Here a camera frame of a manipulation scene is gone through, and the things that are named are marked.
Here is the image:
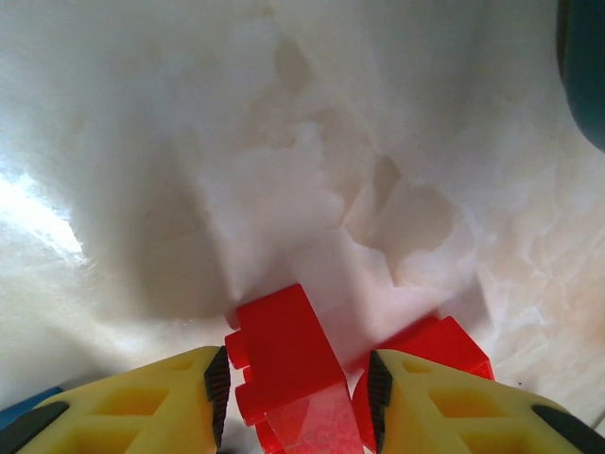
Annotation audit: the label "blue lego brick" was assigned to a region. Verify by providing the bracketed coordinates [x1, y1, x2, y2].
[0, 386, 65, 429]

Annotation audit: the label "red lego brick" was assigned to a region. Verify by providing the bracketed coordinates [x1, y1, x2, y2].
[352, 315, 495, 450]
[224, 283, 365, 454]

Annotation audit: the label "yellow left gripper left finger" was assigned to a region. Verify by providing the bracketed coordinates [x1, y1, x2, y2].
[0, 345, 232, 454]

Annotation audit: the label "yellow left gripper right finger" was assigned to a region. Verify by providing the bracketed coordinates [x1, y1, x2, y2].
[367, 348, 605, 454]

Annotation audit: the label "dark teal plastic container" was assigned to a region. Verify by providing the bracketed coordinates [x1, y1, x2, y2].
[557, 0, 605, 152]

